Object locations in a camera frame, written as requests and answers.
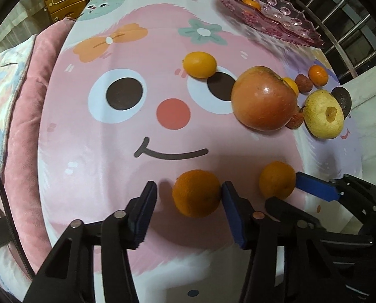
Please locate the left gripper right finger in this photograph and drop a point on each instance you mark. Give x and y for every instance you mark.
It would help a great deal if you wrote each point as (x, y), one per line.
(254, 231)

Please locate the large orange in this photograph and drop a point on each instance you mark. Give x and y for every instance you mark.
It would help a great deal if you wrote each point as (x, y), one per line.
(252, 3)

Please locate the red apple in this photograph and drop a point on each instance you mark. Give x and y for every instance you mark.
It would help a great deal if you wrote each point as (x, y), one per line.
(262, 100)

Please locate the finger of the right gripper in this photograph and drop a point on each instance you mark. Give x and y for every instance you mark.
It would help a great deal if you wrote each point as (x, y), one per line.
(326, 190)
(290, 221)

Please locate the pink glass fruit plate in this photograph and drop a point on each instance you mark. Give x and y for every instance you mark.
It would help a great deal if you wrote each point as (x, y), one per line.
(277, 18)

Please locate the cartoon pink bedsheet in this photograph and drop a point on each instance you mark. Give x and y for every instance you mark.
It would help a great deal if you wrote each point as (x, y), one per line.
(121, 111)

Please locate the small yellow kumquat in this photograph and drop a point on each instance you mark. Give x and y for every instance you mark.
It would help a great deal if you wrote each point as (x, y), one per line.
(292, 84)

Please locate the dark avocado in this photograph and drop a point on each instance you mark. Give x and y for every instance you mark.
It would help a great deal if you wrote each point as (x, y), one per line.
(343, 98)

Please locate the metal railing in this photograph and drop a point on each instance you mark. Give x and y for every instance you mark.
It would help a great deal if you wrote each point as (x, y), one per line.
(349, 33)

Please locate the pink pillow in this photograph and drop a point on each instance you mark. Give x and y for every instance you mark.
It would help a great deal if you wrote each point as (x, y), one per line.
(21, 181)

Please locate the small mandarin right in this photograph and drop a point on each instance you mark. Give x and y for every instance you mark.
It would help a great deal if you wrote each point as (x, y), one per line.
(318, 75)

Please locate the red lychee left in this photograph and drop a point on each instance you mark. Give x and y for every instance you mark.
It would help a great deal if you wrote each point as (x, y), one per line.
(296, 120)

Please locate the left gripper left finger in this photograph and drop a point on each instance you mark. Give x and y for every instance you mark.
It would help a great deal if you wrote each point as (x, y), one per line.
(67, 274)

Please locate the small kumquat far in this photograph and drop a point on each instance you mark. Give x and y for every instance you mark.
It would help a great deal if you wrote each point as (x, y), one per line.
(200, 64)

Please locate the yellow pear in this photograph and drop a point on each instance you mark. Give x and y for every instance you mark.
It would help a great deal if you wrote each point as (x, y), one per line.
(323, 115)

